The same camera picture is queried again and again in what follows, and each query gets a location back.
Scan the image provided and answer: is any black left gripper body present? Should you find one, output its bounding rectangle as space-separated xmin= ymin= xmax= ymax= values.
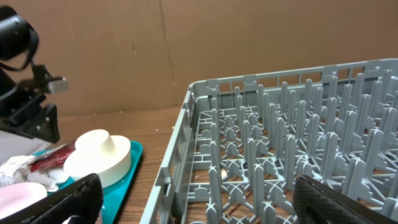
xmin=1 ymin=93 xmax=60 ymax=143

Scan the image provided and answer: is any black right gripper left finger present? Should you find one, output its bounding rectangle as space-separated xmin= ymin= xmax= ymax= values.
xmin=1 ymin=174 xmax=104 ymax=224

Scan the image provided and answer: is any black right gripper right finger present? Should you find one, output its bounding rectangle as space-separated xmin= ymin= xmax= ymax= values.
xmin=293 ymin=175 xmax=397 ymax=224

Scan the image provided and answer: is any red snack wrapper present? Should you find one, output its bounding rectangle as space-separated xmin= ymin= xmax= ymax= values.
xmin=29 ymin=141 xmax=75 ymax=172

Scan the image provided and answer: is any large pink plate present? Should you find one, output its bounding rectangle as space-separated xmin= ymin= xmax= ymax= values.
xmin=1 ymin=182 xmax=47 ymax=219

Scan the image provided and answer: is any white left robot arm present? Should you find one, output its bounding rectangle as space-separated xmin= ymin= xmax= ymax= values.
xmin=1 ymin=6 xmax=68 ymax=143

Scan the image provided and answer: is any grey dishwasher rack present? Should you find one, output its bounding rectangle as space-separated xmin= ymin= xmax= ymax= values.
xmin=141 ymin=58 xmax=397 ymax=223

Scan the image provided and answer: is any clear plastic bin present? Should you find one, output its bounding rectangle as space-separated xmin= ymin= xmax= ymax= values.
xmin=0 ymin=131 xmax=51 ymax=164

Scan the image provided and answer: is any cream bowl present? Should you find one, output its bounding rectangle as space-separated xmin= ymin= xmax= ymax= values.
xmin=63 ymin=135 xmax=131 ymax=188

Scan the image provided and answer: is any crumpled white napkin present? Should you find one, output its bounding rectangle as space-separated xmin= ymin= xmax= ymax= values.
xmin=1 ymin=156 xmax=69 ymax=192

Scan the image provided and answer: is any cream cup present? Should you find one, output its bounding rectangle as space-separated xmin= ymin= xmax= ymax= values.
xmin=75 ymin=129 xmax=116 ymax=154

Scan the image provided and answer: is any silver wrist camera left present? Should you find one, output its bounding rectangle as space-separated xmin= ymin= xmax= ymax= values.
xmin=47 ymin=78 xmax=69 ymax=95

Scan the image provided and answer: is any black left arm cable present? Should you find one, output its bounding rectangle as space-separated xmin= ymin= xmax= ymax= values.
xmin=0 ymin=51 xmax=35 ymax=72

